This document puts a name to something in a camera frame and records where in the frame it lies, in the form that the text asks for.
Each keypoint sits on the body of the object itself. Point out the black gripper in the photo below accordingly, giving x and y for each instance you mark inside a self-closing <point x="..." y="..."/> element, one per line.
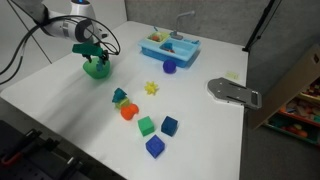
<point x="100" y="52"/>

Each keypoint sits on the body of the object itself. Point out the blue animal toy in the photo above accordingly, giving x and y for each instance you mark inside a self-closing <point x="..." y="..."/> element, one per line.
<point x="99" y="66"/>

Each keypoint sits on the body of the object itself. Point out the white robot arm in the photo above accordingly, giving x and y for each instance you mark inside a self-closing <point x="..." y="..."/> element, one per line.
<point x="63" y="20"/>

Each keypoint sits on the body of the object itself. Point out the green bowl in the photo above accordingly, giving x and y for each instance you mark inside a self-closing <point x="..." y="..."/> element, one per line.
<point x="96" y="70"/>

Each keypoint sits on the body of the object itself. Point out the teal animal toy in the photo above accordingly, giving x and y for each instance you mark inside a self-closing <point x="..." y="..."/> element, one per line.
<point x="118" y="94"/>

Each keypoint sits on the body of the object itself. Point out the orange animal toy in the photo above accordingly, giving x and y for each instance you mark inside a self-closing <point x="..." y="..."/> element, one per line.
<point x="129" y="111"/>

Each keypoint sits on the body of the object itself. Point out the yellow spiky toy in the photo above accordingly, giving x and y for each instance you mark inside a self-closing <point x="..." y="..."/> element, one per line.
<point x="151" y="88"/>

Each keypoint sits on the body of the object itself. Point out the orange toy food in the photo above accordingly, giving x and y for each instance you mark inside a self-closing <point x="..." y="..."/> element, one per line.
<point x="155" y="36"/>

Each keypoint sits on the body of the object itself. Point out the blue and orange toy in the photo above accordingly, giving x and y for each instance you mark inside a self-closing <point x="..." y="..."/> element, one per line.
<point x="168" y="47"/>

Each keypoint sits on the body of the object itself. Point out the light blue toy sink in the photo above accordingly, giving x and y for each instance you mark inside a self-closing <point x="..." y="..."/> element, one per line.
<point x="173" y="53"/>

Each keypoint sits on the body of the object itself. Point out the grey toy faucet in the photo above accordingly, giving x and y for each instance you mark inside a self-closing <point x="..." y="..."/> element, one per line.
<point x="181" y="23"/>

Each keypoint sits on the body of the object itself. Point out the lime green block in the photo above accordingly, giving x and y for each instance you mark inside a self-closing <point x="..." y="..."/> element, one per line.
<point x="123" y="102"/>

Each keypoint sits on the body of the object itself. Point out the dark blue ball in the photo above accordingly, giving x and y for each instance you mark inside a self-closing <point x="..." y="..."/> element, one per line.
<point x="169" y="66"/>

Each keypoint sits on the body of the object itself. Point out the green cube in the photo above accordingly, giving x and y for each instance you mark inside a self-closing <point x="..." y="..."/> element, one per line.
<point x="146" y="126"/>

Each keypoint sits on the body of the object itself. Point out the dark blue cube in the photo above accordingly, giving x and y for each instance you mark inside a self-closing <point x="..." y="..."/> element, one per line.
<point x="169" y="126"/>

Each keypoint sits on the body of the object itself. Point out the bright blue cube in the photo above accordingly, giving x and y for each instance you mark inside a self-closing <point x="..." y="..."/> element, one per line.
<point x="155" y="146"/>

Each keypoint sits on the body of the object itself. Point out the black slotted equipment base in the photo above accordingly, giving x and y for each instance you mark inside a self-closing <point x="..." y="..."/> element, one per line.
<point x="36" y="156"/>

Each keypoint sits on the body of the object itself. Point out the pale yellow sticker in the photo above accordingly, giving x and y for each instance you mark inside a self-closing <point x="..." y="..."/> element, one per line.
<point x="232" y="75"/>

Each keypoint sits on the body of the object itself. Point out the grey metal mounting plate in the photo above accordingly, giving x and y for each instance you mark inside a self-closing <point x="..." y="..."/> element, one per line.
<point x="233" y="92"/>

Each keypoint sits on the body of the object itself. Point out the black tripod pole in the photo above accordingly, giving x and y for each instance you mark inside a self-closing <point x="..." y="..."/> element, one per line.
<point x="261" y="25"/>

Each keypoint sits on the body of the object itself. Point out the shelf with colourful toys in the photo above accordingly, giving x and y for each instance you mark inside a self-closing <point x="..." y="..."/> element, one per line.
<point x="300" y="116"/>

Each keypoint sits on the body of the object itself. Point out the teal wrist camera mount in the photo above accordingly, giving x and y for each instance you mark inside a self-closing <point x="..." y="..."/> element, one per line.
<point x="85" y="49"/>

